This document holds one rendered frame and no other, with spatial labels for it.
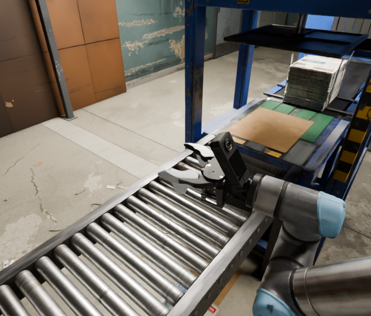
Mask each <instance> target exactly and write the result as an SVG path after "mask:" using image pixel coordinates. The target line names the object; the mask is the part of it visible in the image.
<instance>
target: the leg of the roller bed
mask: <svg viewBox="0 0 371 316"><path fill-rule="evenodd" d="M281 226H282V221H281V220H280V219H276V218H275V219H274V221H273V224H272V228H271V232H270V235H269V240H268V243H267V248H266V252H265V255H264V260H263V263H262V267H261V272H260V273H259V274H260V276H262V277H263V276H264V273H265V271H266V268H267V265H268V262H269V260H270V257H271V255H272V252H273V249H274V247H275V244H276V241H277V239H278V236H279V232H280V230H281Z"/></svg>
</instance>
